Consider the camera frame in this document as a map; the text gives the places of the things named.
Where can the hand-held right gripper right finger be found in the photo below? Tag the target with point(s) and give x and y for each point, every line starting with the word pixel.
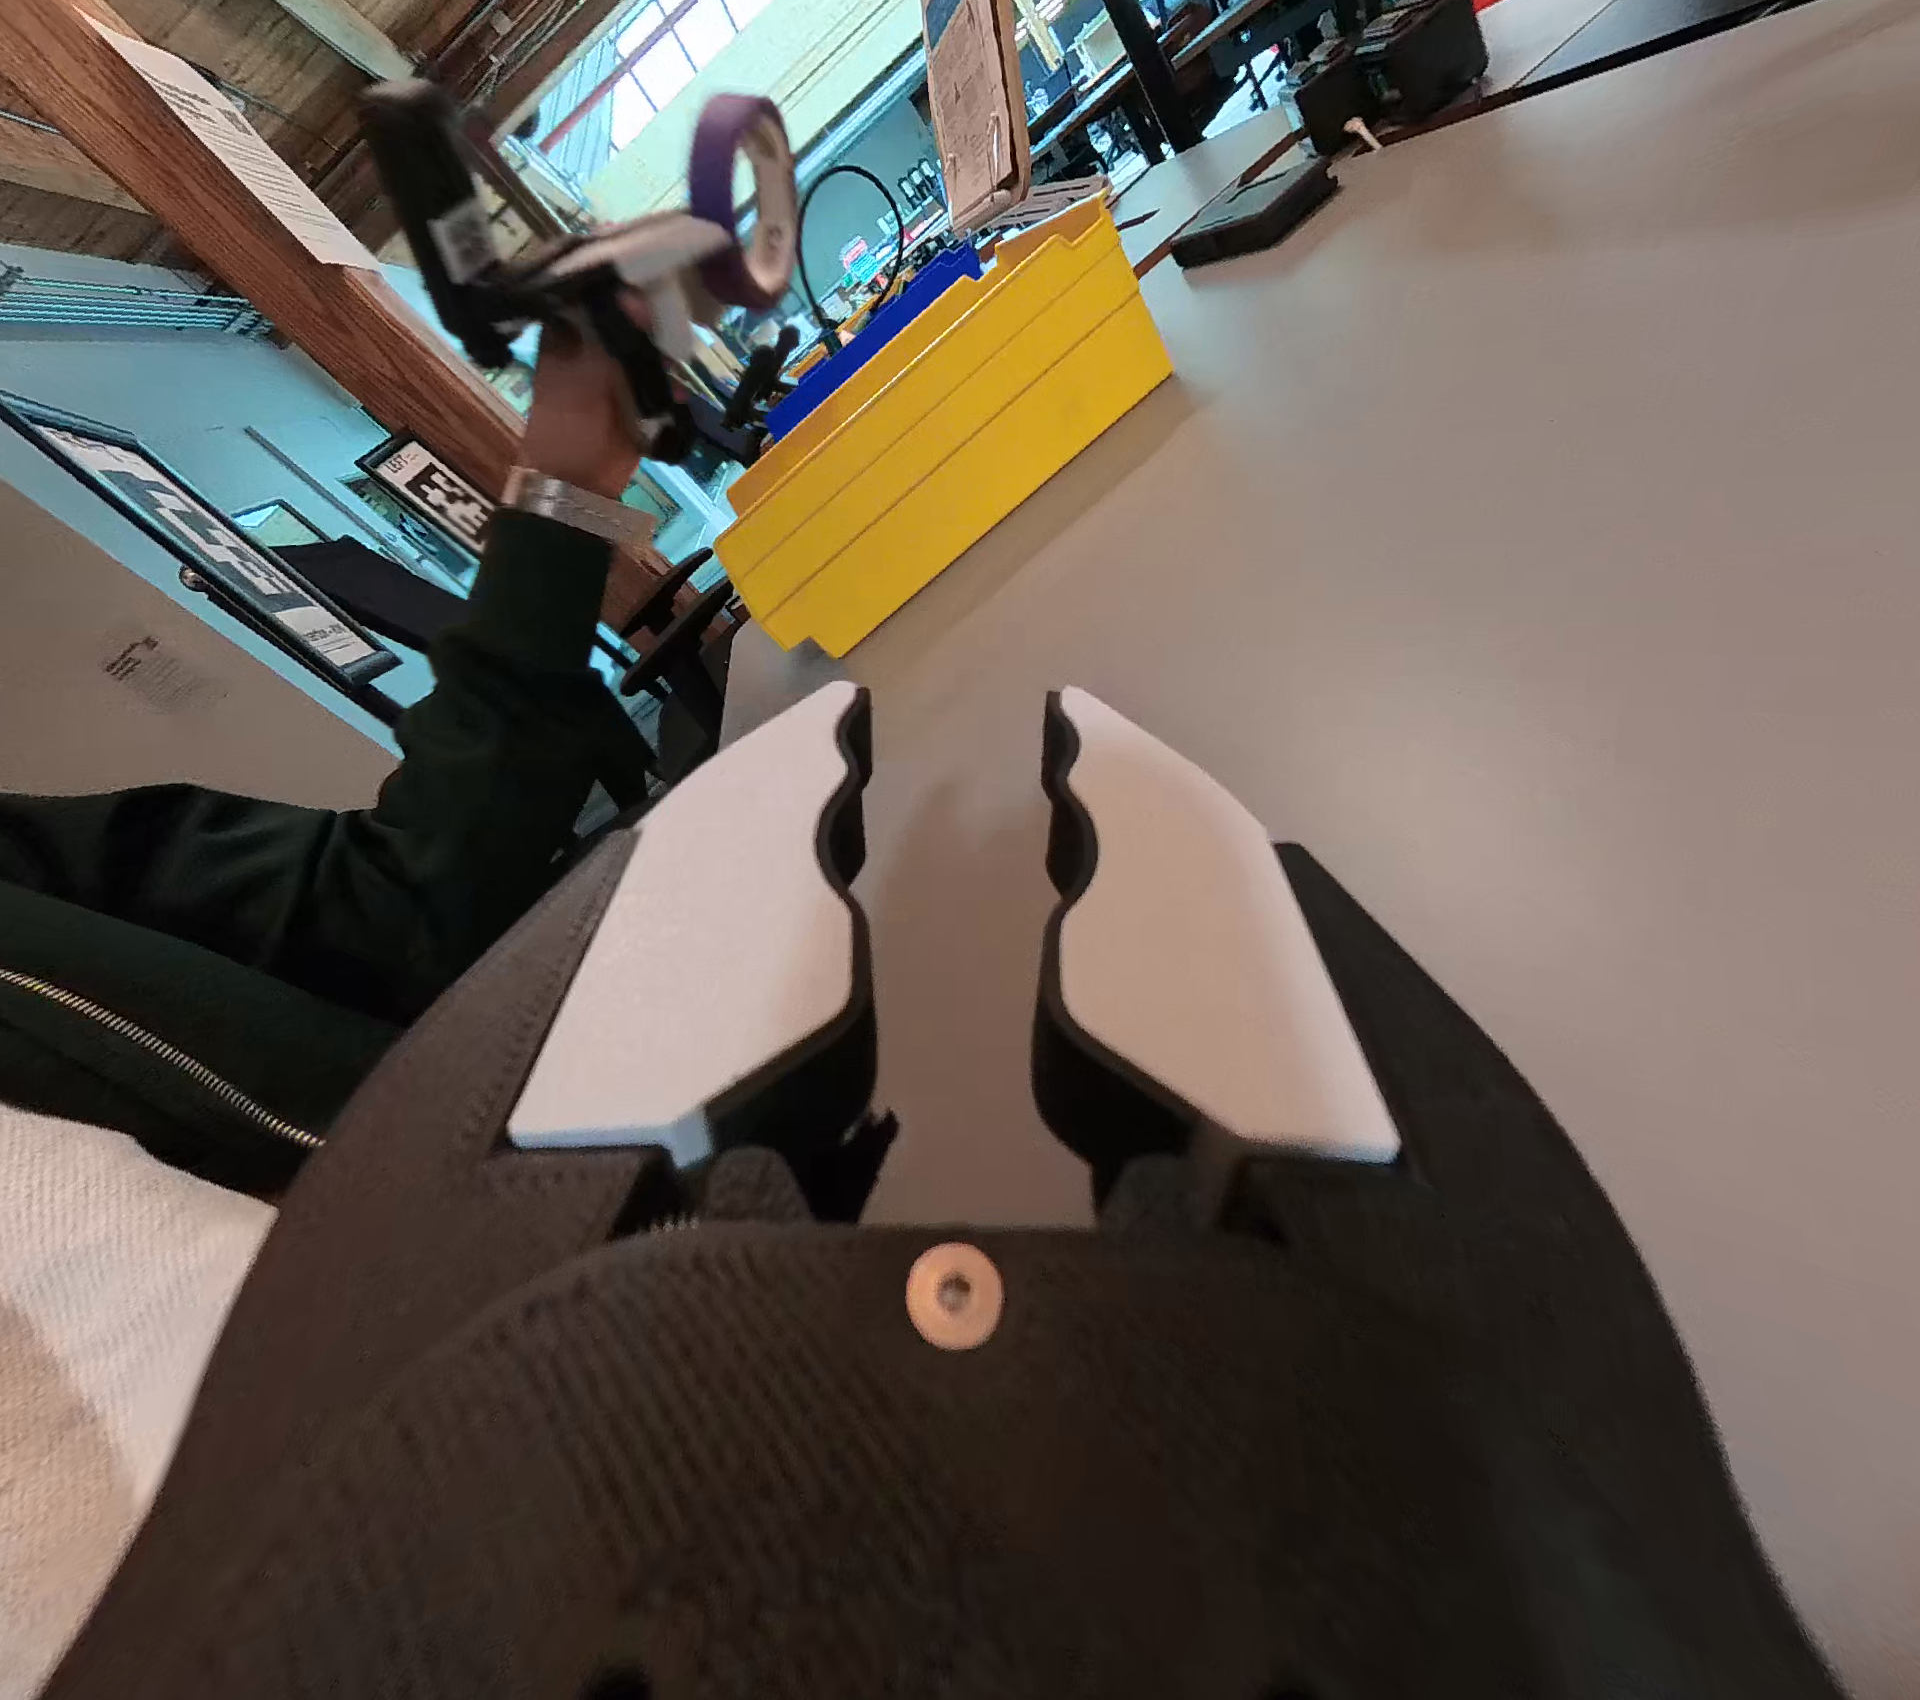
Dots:
pixel 1216 981

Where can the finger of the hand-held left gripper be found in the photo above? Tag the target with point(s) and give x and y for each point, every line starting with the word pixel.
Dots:
pixel 672 317
pixel 661 247

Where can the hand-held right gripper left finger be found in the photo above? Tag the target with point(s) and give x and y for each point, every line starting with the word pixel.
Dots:
pixel 690 981

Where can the purple tape roll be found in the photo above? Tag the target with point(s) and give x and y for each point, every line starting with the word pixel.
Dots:
pixel 720 169

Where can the yellow plastic bin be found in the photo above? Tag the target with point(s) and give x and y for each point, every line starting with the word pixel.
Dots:
pixel 958 441

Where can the person's left forearm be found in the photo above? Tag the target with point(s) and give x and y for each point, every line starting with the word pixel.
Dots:
pixel 510 710

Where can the grey desk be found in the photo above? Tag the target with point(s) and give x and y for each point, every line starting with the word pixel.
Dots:
pixel 1573 606

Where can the person's left hand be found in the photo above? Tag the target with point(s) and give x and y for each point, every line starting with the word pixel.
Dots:
pixel 576 425

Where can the white paper notice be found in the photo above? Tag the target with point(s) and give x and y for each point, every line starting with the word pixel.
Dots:
pixel 255 156

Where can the blue plastic bin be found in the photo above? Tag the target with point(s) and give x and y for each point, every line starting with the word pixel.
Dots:
pixel 869 350

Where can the silver mesh wristwatch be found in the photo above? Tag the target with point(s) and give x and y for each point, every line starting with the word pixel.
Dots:
pixel 562 498

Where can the small framed marker sign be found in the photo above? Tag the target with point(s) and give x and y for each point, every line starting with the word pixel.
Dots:
pixel 441 499

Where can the black office chair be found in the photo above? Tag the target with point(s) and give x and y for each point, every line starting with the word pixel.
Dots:
pixel 661 666

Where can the brown board on white stand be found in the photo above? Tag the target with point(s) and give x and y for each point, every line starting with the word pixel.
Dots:
pixel 958 5

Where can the large framed poster sign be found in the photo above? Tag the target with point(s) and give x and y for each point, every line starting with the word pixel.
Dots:
pixel 195 531

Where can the dark green zip jacket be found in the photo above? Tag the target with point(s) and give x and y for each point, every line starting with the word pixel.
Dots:
pixel 180 920

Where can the flat black device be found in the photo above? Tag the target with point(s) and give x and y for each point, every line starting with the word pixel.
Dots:
pixel 1254 215

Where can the black charger box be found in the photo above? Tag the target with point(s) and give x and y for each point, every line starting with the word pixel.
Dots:
pixel 1425 51
pixel 1335 104

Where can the wooden support post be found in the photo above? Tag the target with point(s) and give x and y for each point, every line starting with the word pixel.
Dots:
pixel 299 277

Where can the wall-mounted metal rails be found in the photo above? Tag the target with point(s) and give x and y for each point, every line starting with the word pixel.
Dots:
pixel 136 304

